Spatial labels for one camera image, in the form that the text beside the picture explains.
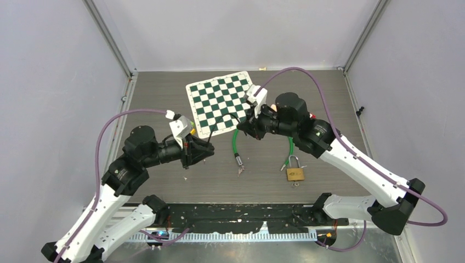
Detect small keys on table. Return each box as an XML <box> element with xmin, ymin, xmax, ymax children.
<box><xmin>237</xmin><ymin>165</ymin><xmax>245</xmax><ymax>177</ymax></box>

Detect brass padlock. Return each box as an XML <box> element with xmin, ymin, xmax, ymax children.
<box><xmin>286</xmin><ymin>155</ymin><xmax>305</xmax><ymax>182</ymax></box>

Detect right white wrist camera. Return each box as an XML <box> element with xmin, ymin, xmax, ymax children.
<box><xmin>243</xmin><ymin>84</ymin><xmax>268</xmax><ymax>118</ymax></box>

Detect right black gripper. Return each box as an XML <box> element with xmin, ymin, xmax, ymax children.
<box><xmin>237</xmin><ymin>101</ymin><xmax>296</xmax><ymax>141</ymax></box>

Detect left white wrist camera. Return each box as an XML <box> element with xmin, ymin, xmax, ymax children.
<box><xmin>165</xmin><ymin>110</ymin><xmax>194</xmax><ymax>149</ymax></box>

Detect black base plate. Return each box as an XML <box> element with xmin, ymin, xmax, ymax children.
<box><xmin>154</xmin><ymin>203</ymin><xmax>349</xmax><ymax>234</ymax></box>

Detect green white chessboard mat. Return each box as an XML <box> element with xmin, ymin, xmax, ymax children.
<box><xmin>185</xmin><ymin>71</ymin><xmax>252</xmax><ymax>139</ymax></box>

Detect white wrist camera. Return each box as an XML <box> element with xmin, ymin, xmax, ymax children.
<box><xmin>165</xmin><ymin>110</ymin><xmax>194</xmax><ymax>149</ymax></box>
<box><xmin>243</xmin><ymin>84</ymin><xmax>268</xmax><ymax>118</ymax></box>

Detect green cable lock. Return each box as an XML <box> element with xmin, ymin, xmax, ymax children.
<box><xmin>232</xmin><ymin>128</ymin><xmax>296</xmax><ymax>171</ymax></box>

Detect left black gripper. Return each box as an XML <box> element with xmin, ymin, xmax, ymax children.
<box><xmin>144</xmin><ymin>131</ymin><xmax>215</xmax><ymax>168</ymax></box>

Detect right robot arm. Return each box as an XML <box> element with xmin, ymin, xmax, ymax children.
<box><xmin>237</xmin><ymin>92</ymin><xmax>426</xmax><ymax>236</ymax></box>

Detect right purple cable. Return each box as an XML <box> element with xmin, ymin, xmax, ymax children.
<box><xmin>256</xmin><ymin>66</ymin><xmax>448</xmax><ymax>252</ymax></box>

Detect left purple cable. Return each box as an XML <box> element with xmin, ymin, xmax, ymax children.
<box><xmin>53</xmin><ymin>108</ymin><xmax>172</xmax><ymax>263</ymax></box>

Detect black cable lock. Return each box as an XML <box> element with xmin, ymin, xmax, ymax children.
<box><xmin>205</xmin><ymin>113</ymin><xmax>242</xmax><ymax>149</ymax></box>

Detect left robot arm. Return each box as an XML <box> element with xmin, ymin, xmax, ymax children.
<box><xmin>41</xmin><ymin>125</ymin><xmax>214</xmax><ymax>262</ymax></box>

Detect purple cable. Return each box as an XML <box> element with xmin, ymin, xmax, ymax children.
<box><xmin>53</xmin><ymin>108</ymin><xmax>172</xmax><ymax>263</ymax></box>
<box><xmin>256</xmin><ymin>66</ymin><xmax>448</xmax><ymax>252</ymax></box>

